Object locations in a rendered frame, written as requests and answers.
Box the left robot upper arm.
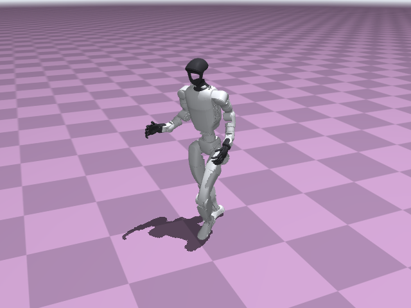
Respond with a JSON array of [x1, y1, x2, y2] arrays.
[[211, 90, 234, 121]]

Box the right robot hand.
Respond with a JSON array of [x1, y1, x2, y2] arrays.
[[145, 121, 166, 139]]

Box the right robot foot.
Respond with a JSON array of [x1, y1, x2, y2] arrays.
[[203, 205, 225, 222]]

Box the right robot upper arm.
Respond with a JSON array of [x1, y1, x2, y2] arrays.
[[177, 85, 191, 121]]

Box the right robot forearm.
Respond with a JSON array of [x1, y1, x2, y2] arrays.
[[162, 113, 182, 133]]

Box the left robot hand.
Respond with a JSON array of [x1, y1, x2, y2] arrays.
[[211, 138, 231, 165]]

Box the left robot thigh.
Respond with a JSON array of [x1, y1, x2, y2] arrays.
[[195, 145, 229, 207]]

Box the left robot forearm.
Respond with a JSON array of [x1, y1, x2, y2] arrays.
[[223, 112, 236, 147]]

